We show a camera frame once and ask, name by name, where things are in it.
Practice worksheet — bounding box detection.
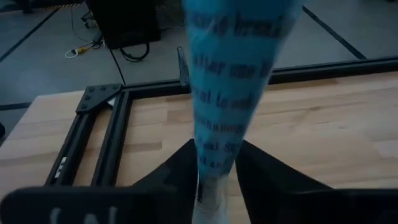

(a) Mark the hazard striped black platform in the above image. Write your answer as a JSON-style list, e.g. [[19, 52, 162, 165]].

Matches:
[[0, 0, 85, 14]]

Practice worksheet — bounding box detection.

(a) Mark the black equipment box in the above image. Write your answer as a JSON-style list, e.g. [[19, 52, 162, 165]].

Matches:
[[85, 0, 161, 50]]

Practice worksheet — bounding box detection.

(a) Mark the light blue cereal box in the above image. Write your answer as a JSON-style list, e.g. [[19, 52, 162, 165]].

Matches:
[[182, 0, 304, 224]]

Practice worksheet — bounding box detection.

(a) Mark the coiled black cable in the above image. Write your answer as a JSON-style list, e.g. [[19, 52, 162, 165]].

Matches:
[[119, 42, 150, 63]]

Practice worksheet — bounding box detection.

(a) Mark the white and yellow plug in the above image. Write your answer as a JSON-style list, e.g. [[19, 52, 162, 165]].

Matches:
[[64, 39, 104, 60]]

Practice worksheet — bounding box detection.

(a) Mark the thin black floor cable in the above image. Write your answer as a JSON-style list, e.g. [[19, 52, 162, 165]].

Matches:
[[108, 49, 126, 85]]

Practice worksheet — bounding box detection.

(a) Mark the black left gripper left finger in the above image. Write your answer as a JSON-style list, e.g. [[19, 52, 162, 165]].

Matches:
[[133, 138, 200, 200]]

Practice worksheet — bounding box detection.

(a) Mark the black aluminium table frame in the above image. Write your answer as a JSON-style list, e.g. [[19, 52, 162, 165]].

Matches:
[[45, 55, 398, 187]]

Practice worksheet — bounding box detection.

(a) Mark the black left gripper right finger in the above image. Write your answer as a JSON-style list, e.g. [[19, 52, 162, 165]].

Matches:
[[234, 139, 332, 224]]

